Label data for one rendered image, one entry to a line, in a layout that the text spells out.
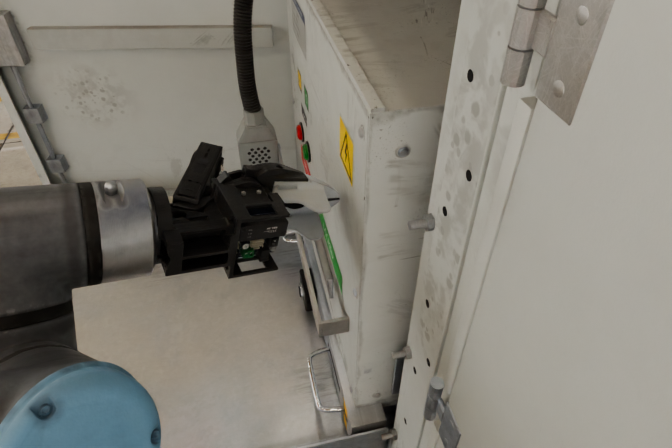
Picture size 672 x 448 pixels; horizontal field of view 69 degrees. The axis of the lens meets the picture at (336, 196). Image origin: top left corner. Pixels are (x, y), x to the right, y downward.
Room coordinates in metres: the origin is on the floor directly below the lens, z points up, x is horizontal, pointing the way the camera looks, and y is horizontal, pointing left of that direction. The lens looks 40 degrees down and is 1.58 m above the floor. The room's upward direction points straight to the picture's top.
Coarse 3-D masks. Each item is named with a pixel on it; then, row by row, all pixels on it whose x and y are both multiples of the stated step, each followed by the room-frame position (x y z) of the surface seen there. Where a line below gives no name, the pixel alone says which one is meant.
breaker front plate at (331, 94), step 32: (288, 0) 0.79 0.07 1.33; (320, 32) 0.53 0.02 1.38; (320, 64) 0.54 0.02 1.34; (320, 96) 0.54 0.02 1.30; (352, 96) 0.39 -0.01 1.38; (320, 128) 0.55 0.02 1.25; (352, 128) 0.39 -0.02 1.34; (320, 160) 0.55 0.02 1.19; (352, 192) 0.38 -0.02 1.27; (352, 224) 0.38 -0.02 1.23; (320, 256) 0.52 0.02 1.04; (352, 256) 0.37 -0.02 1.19; (352, 288) 0.37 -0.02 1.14; (352, 320) 0.37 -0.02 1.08; (352, 352) 0.36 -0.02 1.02; (352, 384) 0.35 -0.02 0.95
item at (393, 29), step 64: (320, 0) 0.60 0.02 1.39; (384, 0) 0.60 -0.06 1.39; (448, 0) 0.60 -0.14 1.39; (384, 64) 0.42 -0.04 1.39; (448, 64) 0.42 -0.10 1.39; (384, 128) 0.34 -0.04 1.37; (384, 192) 0.34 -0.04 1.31; (384, 256) 0.34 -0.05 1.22; (384, 320) 0.34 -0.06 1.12; (384, 384) 0.34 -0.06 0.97
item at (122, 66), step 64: (0, 0) 0.92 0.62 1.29; (64, 0) 0.93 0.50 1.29; (128, 0) 0.93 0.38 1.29; (192, 0) 0.93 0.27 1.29; (256, 0) 0.93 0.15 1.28; (0, 64) 0.90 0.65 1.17; (64, 64) 0.92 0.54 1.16; (128, 64) 0.93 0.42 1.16; (192, 64) 0.93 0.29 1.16; (256, 64) 0.93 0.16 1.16; (64, 128) 0.92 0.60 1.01; (128, 128) 0.93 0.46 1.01; (192, 128) 0.93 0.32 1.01
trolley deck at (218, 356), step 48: (96, 288) 0.61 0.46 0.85; (144, 288) 0.61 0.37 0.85; (192, 288) 0.61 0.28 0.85; (240, 288) 0.61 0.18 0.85; (288, 288) 0.61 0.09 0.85; (96, 336) 0.51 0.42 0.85; (144, 336) 0.51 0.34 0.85; (192, 336) 0.51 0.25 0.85; (240, 336) 0.51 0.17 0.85; (288, 336) 0.51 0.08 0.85; (144, 384) 0.42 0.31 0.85; (192, 384) 0.42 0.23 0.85; (240, 384) 0.42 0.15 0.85; (288, 384) 0.42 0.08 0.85; (192, 432) 0.34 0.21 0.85; (240, 432) 0.34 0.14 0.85; (288, 432) 0.34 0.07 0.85; (336, 432) 0.34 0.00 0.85
